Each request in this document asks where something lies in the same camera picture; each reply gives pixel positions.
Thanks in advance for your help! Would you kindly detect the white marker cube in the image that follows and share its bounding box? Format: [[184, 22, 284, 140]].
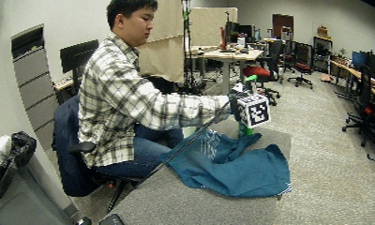
[[236, 93, 271, 129]]

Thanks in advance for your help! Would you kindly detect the long wooden desk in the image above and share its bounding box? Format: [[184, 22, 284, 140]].
[[328, 59, 375, 107]]

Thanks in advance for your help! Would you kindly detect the black flat device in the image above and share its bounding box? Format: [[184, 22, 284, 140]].
[[98, 213, 127, 225]]

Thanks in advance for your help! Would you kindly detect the blue office chair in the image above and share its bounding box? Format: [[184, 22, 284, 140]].
[[50, 94, 144, 214]]

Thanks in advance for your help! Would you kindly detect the black shelf unit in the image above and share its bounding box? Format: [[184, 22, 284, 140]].
[[312, 35, 333, 75]]

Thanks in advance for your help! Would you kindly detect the blue lit monitor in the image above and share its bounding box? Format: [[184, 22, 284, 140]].
[[351, 50, 369, 70]]

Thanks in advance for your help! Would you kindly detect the grey trash bin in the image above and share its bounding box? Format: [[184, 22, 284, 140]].
[[0, 156, 79, 225]]

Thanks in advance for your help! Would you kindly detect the red seat office chair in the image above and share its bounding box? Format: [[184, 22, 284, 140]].
[[241, 39, 285, 107]]

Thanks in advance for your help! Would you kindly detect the black trash bag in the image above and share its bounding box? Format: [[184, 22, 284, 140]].
[[0, 130, 38, 200]]

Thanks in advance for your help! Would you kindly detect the grey cabinet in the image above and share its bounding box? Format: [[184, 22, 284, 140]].
[[10, 23, 63, 152]]

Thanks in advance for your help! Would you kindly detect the black mesh office chair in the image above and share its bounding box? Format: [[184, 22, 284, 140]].
[[285, 41, 316, 90]]

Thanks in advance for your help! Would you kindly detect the the person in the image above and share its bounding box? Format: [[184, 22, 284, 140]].
[[76, 0, 232, 180]]

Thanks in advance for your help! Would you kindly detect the green bottle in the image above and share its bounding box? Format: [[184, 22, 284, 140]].
[[236, 74, 260, 138]]

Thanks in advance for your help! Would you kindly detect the black tripod stand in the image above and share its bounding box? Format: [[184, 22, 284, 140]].
[[180, 0, 207, 95]]

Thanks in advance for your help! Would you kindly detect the brown cardboard panel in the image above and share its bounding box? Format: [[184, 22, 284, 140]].
[[136, 0, 186, 84]]

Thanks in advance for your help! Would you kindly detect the black desk monitor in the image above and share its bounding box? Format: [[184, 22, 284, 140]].
[[224, 21, 256, 45]]

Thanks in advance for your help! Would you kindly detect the teal cloth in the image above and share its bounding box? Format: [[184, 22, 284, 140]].
[[159, 128, 292, 199]]

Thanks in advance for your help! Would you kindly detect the beige partition board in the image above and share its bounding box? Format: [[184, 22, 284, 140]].
[[188, 7, 239, 48]]

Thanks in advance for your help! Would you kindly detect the brown door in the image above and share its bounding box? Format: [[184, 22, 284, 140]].
[[271, 13, 295, 40]]

